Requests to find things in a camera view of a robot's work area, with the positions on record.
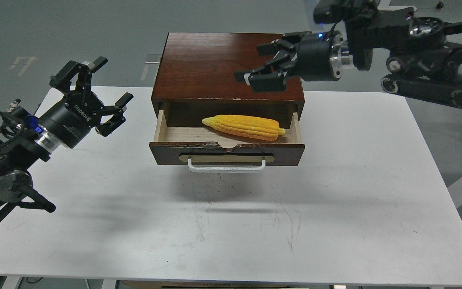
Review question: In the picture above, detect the dark wooden drawer cabinet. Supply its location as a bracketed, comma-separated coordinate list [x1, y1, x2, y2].
[152, 32, 304, 116]

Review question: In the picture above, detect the yellow corn cob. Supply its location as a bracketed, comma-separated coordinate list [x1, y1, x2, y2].
[201, 115, 286, 141]

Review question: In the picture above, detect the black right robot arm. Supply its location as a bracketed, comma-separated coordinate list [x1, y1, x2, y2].
[233, 0, 462, 109]

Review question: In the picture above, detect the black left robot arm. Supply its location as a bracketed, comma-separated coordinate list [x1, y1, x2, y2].
[0, 57, 133, 222]

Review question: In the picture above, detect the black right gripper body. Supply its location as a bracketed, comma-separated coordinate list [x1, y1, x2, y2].
[295, 31, 353, 81]

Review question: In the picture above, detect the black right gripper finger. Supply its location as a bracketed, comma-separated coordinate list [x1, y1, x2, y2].
[234, 54, 301, 93]
[256, 31, 312, 55]

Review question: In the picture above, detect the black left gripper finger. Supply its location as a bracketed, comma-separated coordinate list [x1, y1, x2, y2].
[50, 57, 108, 96]
[95, 93, 134, 137]

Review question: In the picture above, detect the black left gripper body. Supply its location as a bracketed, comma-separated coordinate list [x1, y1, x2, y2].
[38, 93, 103, 149]

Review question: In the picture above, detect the wooden drawer with white handle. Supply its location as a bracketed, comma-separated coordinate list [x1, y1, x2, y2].
[149, 102, 305, 167]

